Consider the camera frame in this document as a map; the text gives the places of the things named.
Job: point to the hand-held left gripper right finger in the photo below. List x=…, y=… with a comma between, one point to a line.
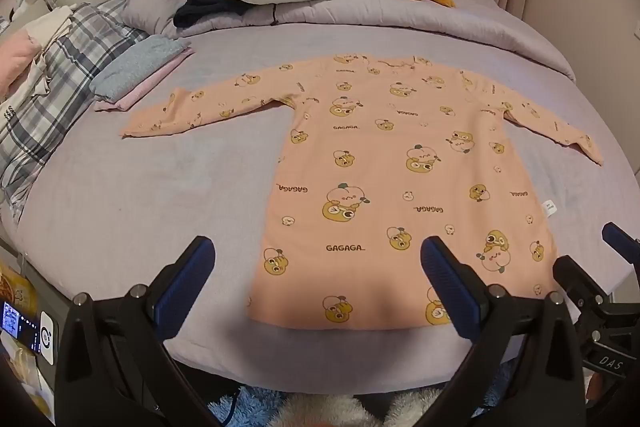
x=445, y=287

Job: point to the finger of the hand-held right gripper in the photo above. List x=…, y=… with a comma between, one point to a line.
x=580, y=279
x=620, y=241

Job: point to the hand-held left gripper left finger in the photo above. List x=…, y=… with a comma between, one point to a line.
x=185, y=287

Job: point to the pink cartoon print shirt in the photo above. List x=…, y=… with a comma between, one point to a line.
x=380, y=167

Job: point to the lilac bed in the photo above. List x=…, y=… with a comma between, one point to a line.
x=150, y=187

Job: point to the white device with screen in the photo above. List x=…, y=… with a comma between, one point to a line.
x=30, y=329

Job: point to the fluffy blue white rug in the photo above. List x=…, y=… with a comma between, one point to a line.
x=310, y=409

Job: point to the folded pink cloth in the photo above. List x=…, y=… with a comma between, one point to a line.
x=150, y=89

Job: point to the folded grey cloth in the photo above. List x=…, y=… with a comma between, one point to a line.
x=135, y=67

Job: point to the grey plaid blanket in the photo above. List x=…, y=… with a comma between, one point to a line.
x=85, y=57

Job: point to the dark clothing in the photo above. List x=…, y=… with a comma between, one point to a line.
x=205, y=9

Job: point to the light pink cloth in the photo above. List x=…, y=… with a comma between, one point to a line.
x=14, y=57

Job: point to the lilac quilt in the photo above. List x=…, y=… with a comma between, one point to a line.
x=350, y=14

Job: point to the cream white cloth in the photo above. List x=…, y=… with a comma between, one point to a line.
x=37, y=29

